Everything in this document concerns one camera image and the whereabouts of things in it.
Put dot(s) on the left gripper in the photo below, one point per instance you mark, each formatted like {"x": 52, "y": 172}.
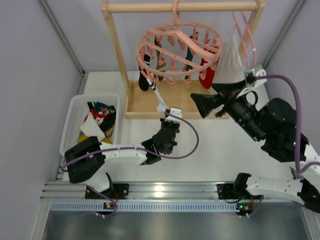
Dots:
{"x": 169, "y": 125}

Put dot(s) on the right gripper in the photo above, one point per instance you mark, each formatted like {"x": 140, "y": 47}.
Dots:
{"x": 227, "y": 101}

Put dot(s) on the black white-striped sock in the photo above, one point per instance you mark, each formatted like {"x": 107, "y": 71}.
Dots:
{"x": 142, "y": 81}

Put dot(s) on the pink round clip hanger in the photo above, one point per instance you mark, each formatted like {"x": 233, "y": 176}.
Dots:
{"x": 175, "y": 40}

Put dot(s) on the brown striped sock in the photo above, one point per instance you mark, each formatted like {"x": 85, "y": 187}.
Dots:
{"x": 161, "y": 64}

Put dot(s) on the white sock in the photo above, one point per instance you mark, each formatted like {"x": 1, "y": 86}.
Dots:
{"x": 162, "y": 106}
{"x": 90, "y": 128}

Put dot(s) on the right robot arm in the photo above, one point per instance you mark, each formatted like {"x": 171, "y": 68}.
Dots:
{"x": 279, "y": 126}

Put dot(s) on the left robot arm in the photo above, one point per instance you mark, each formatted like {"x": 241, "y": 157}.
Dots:
{"x": 86, "y": 161}

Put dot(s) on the dark patterned socks pile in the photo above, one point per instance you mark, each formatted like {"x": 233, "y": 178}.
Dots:
{"x": 104, "y": 115}

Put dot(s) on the red sock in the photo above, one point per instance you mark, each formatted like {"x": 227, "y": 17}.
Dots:
{"x": 207, "y": 81}

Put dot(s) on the white sheer garment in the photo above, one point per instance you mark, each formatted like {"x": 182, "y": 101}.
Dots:
{"x": 229, "y": 68}

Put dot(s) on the wooden clothes rack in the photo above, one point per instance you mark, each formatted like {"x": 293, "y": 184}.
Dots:
{"x": 141, "y": 105}

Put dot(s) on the teal sock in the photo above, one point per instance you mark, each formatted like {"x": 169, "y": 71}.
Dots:
{"x": 189, "y": 55}

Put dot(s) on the yellow sock in basket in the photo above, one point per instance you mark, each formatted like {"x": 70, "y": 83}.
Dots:
{"x": 83, "y": 137}

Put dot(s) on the white plastic basket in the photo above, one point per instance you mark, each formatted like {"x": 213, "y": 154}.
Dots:
{"x": 77, "y": 111}

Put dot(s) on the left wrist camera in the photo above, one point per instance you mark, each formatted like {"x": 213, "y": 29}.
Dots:
{"x": 173, "y": 115}

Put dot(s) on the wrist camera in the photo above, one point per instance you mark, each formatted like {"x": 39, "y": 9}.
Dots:
{"x": 173, "y": 115}
{"x": 255, "y": 76}

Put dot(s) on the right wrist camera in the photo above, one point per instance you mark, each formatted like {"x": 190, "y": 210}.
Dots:
{"x": 255, "y": 76}

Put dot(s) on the aluminium mounting rail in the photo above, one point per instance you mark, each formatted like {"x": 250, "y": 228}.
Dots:
{"x": 174, "y": 197}

